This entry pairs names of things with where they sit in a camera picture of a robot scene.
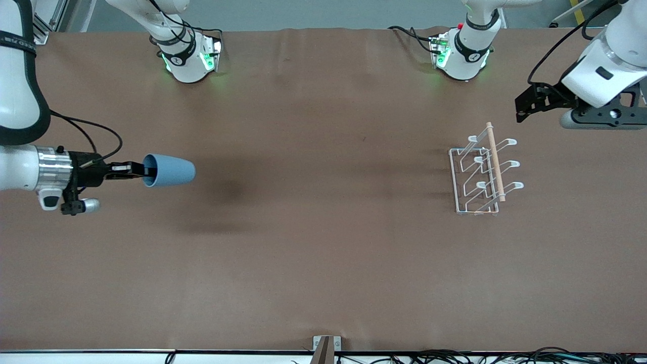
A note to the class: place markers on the aluminium frame profile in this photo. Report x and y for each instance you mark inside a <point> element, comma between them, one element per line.
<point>50,15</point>

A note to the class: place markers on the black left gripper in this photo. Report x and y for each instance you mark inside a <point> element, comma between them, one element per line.
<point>550,97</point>

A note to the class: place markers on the brown table cover sheet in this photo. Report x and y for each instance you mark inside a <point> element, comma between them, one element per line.
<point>323,253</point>

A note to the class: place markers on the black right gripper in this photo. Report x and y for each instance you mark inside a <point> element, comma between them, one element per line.
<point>87,171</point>

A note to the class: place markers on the white table edge rail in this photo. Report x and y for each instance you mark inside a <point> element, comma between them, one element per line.
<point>101,359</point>

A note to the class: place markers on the blue plastic cup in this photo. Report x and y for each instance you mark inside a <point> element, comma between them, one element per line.
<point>172,171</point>

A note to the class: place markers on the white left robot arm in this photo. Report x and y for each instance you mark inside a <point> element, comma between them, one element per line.
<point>621,55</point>

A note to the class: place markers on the metal bracket with post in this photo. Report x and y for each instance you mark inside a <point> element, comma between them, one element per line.
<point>317,343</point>

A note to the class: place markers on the white metal pole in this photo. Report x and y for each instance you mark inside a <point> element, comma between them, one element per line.
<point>566,16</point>

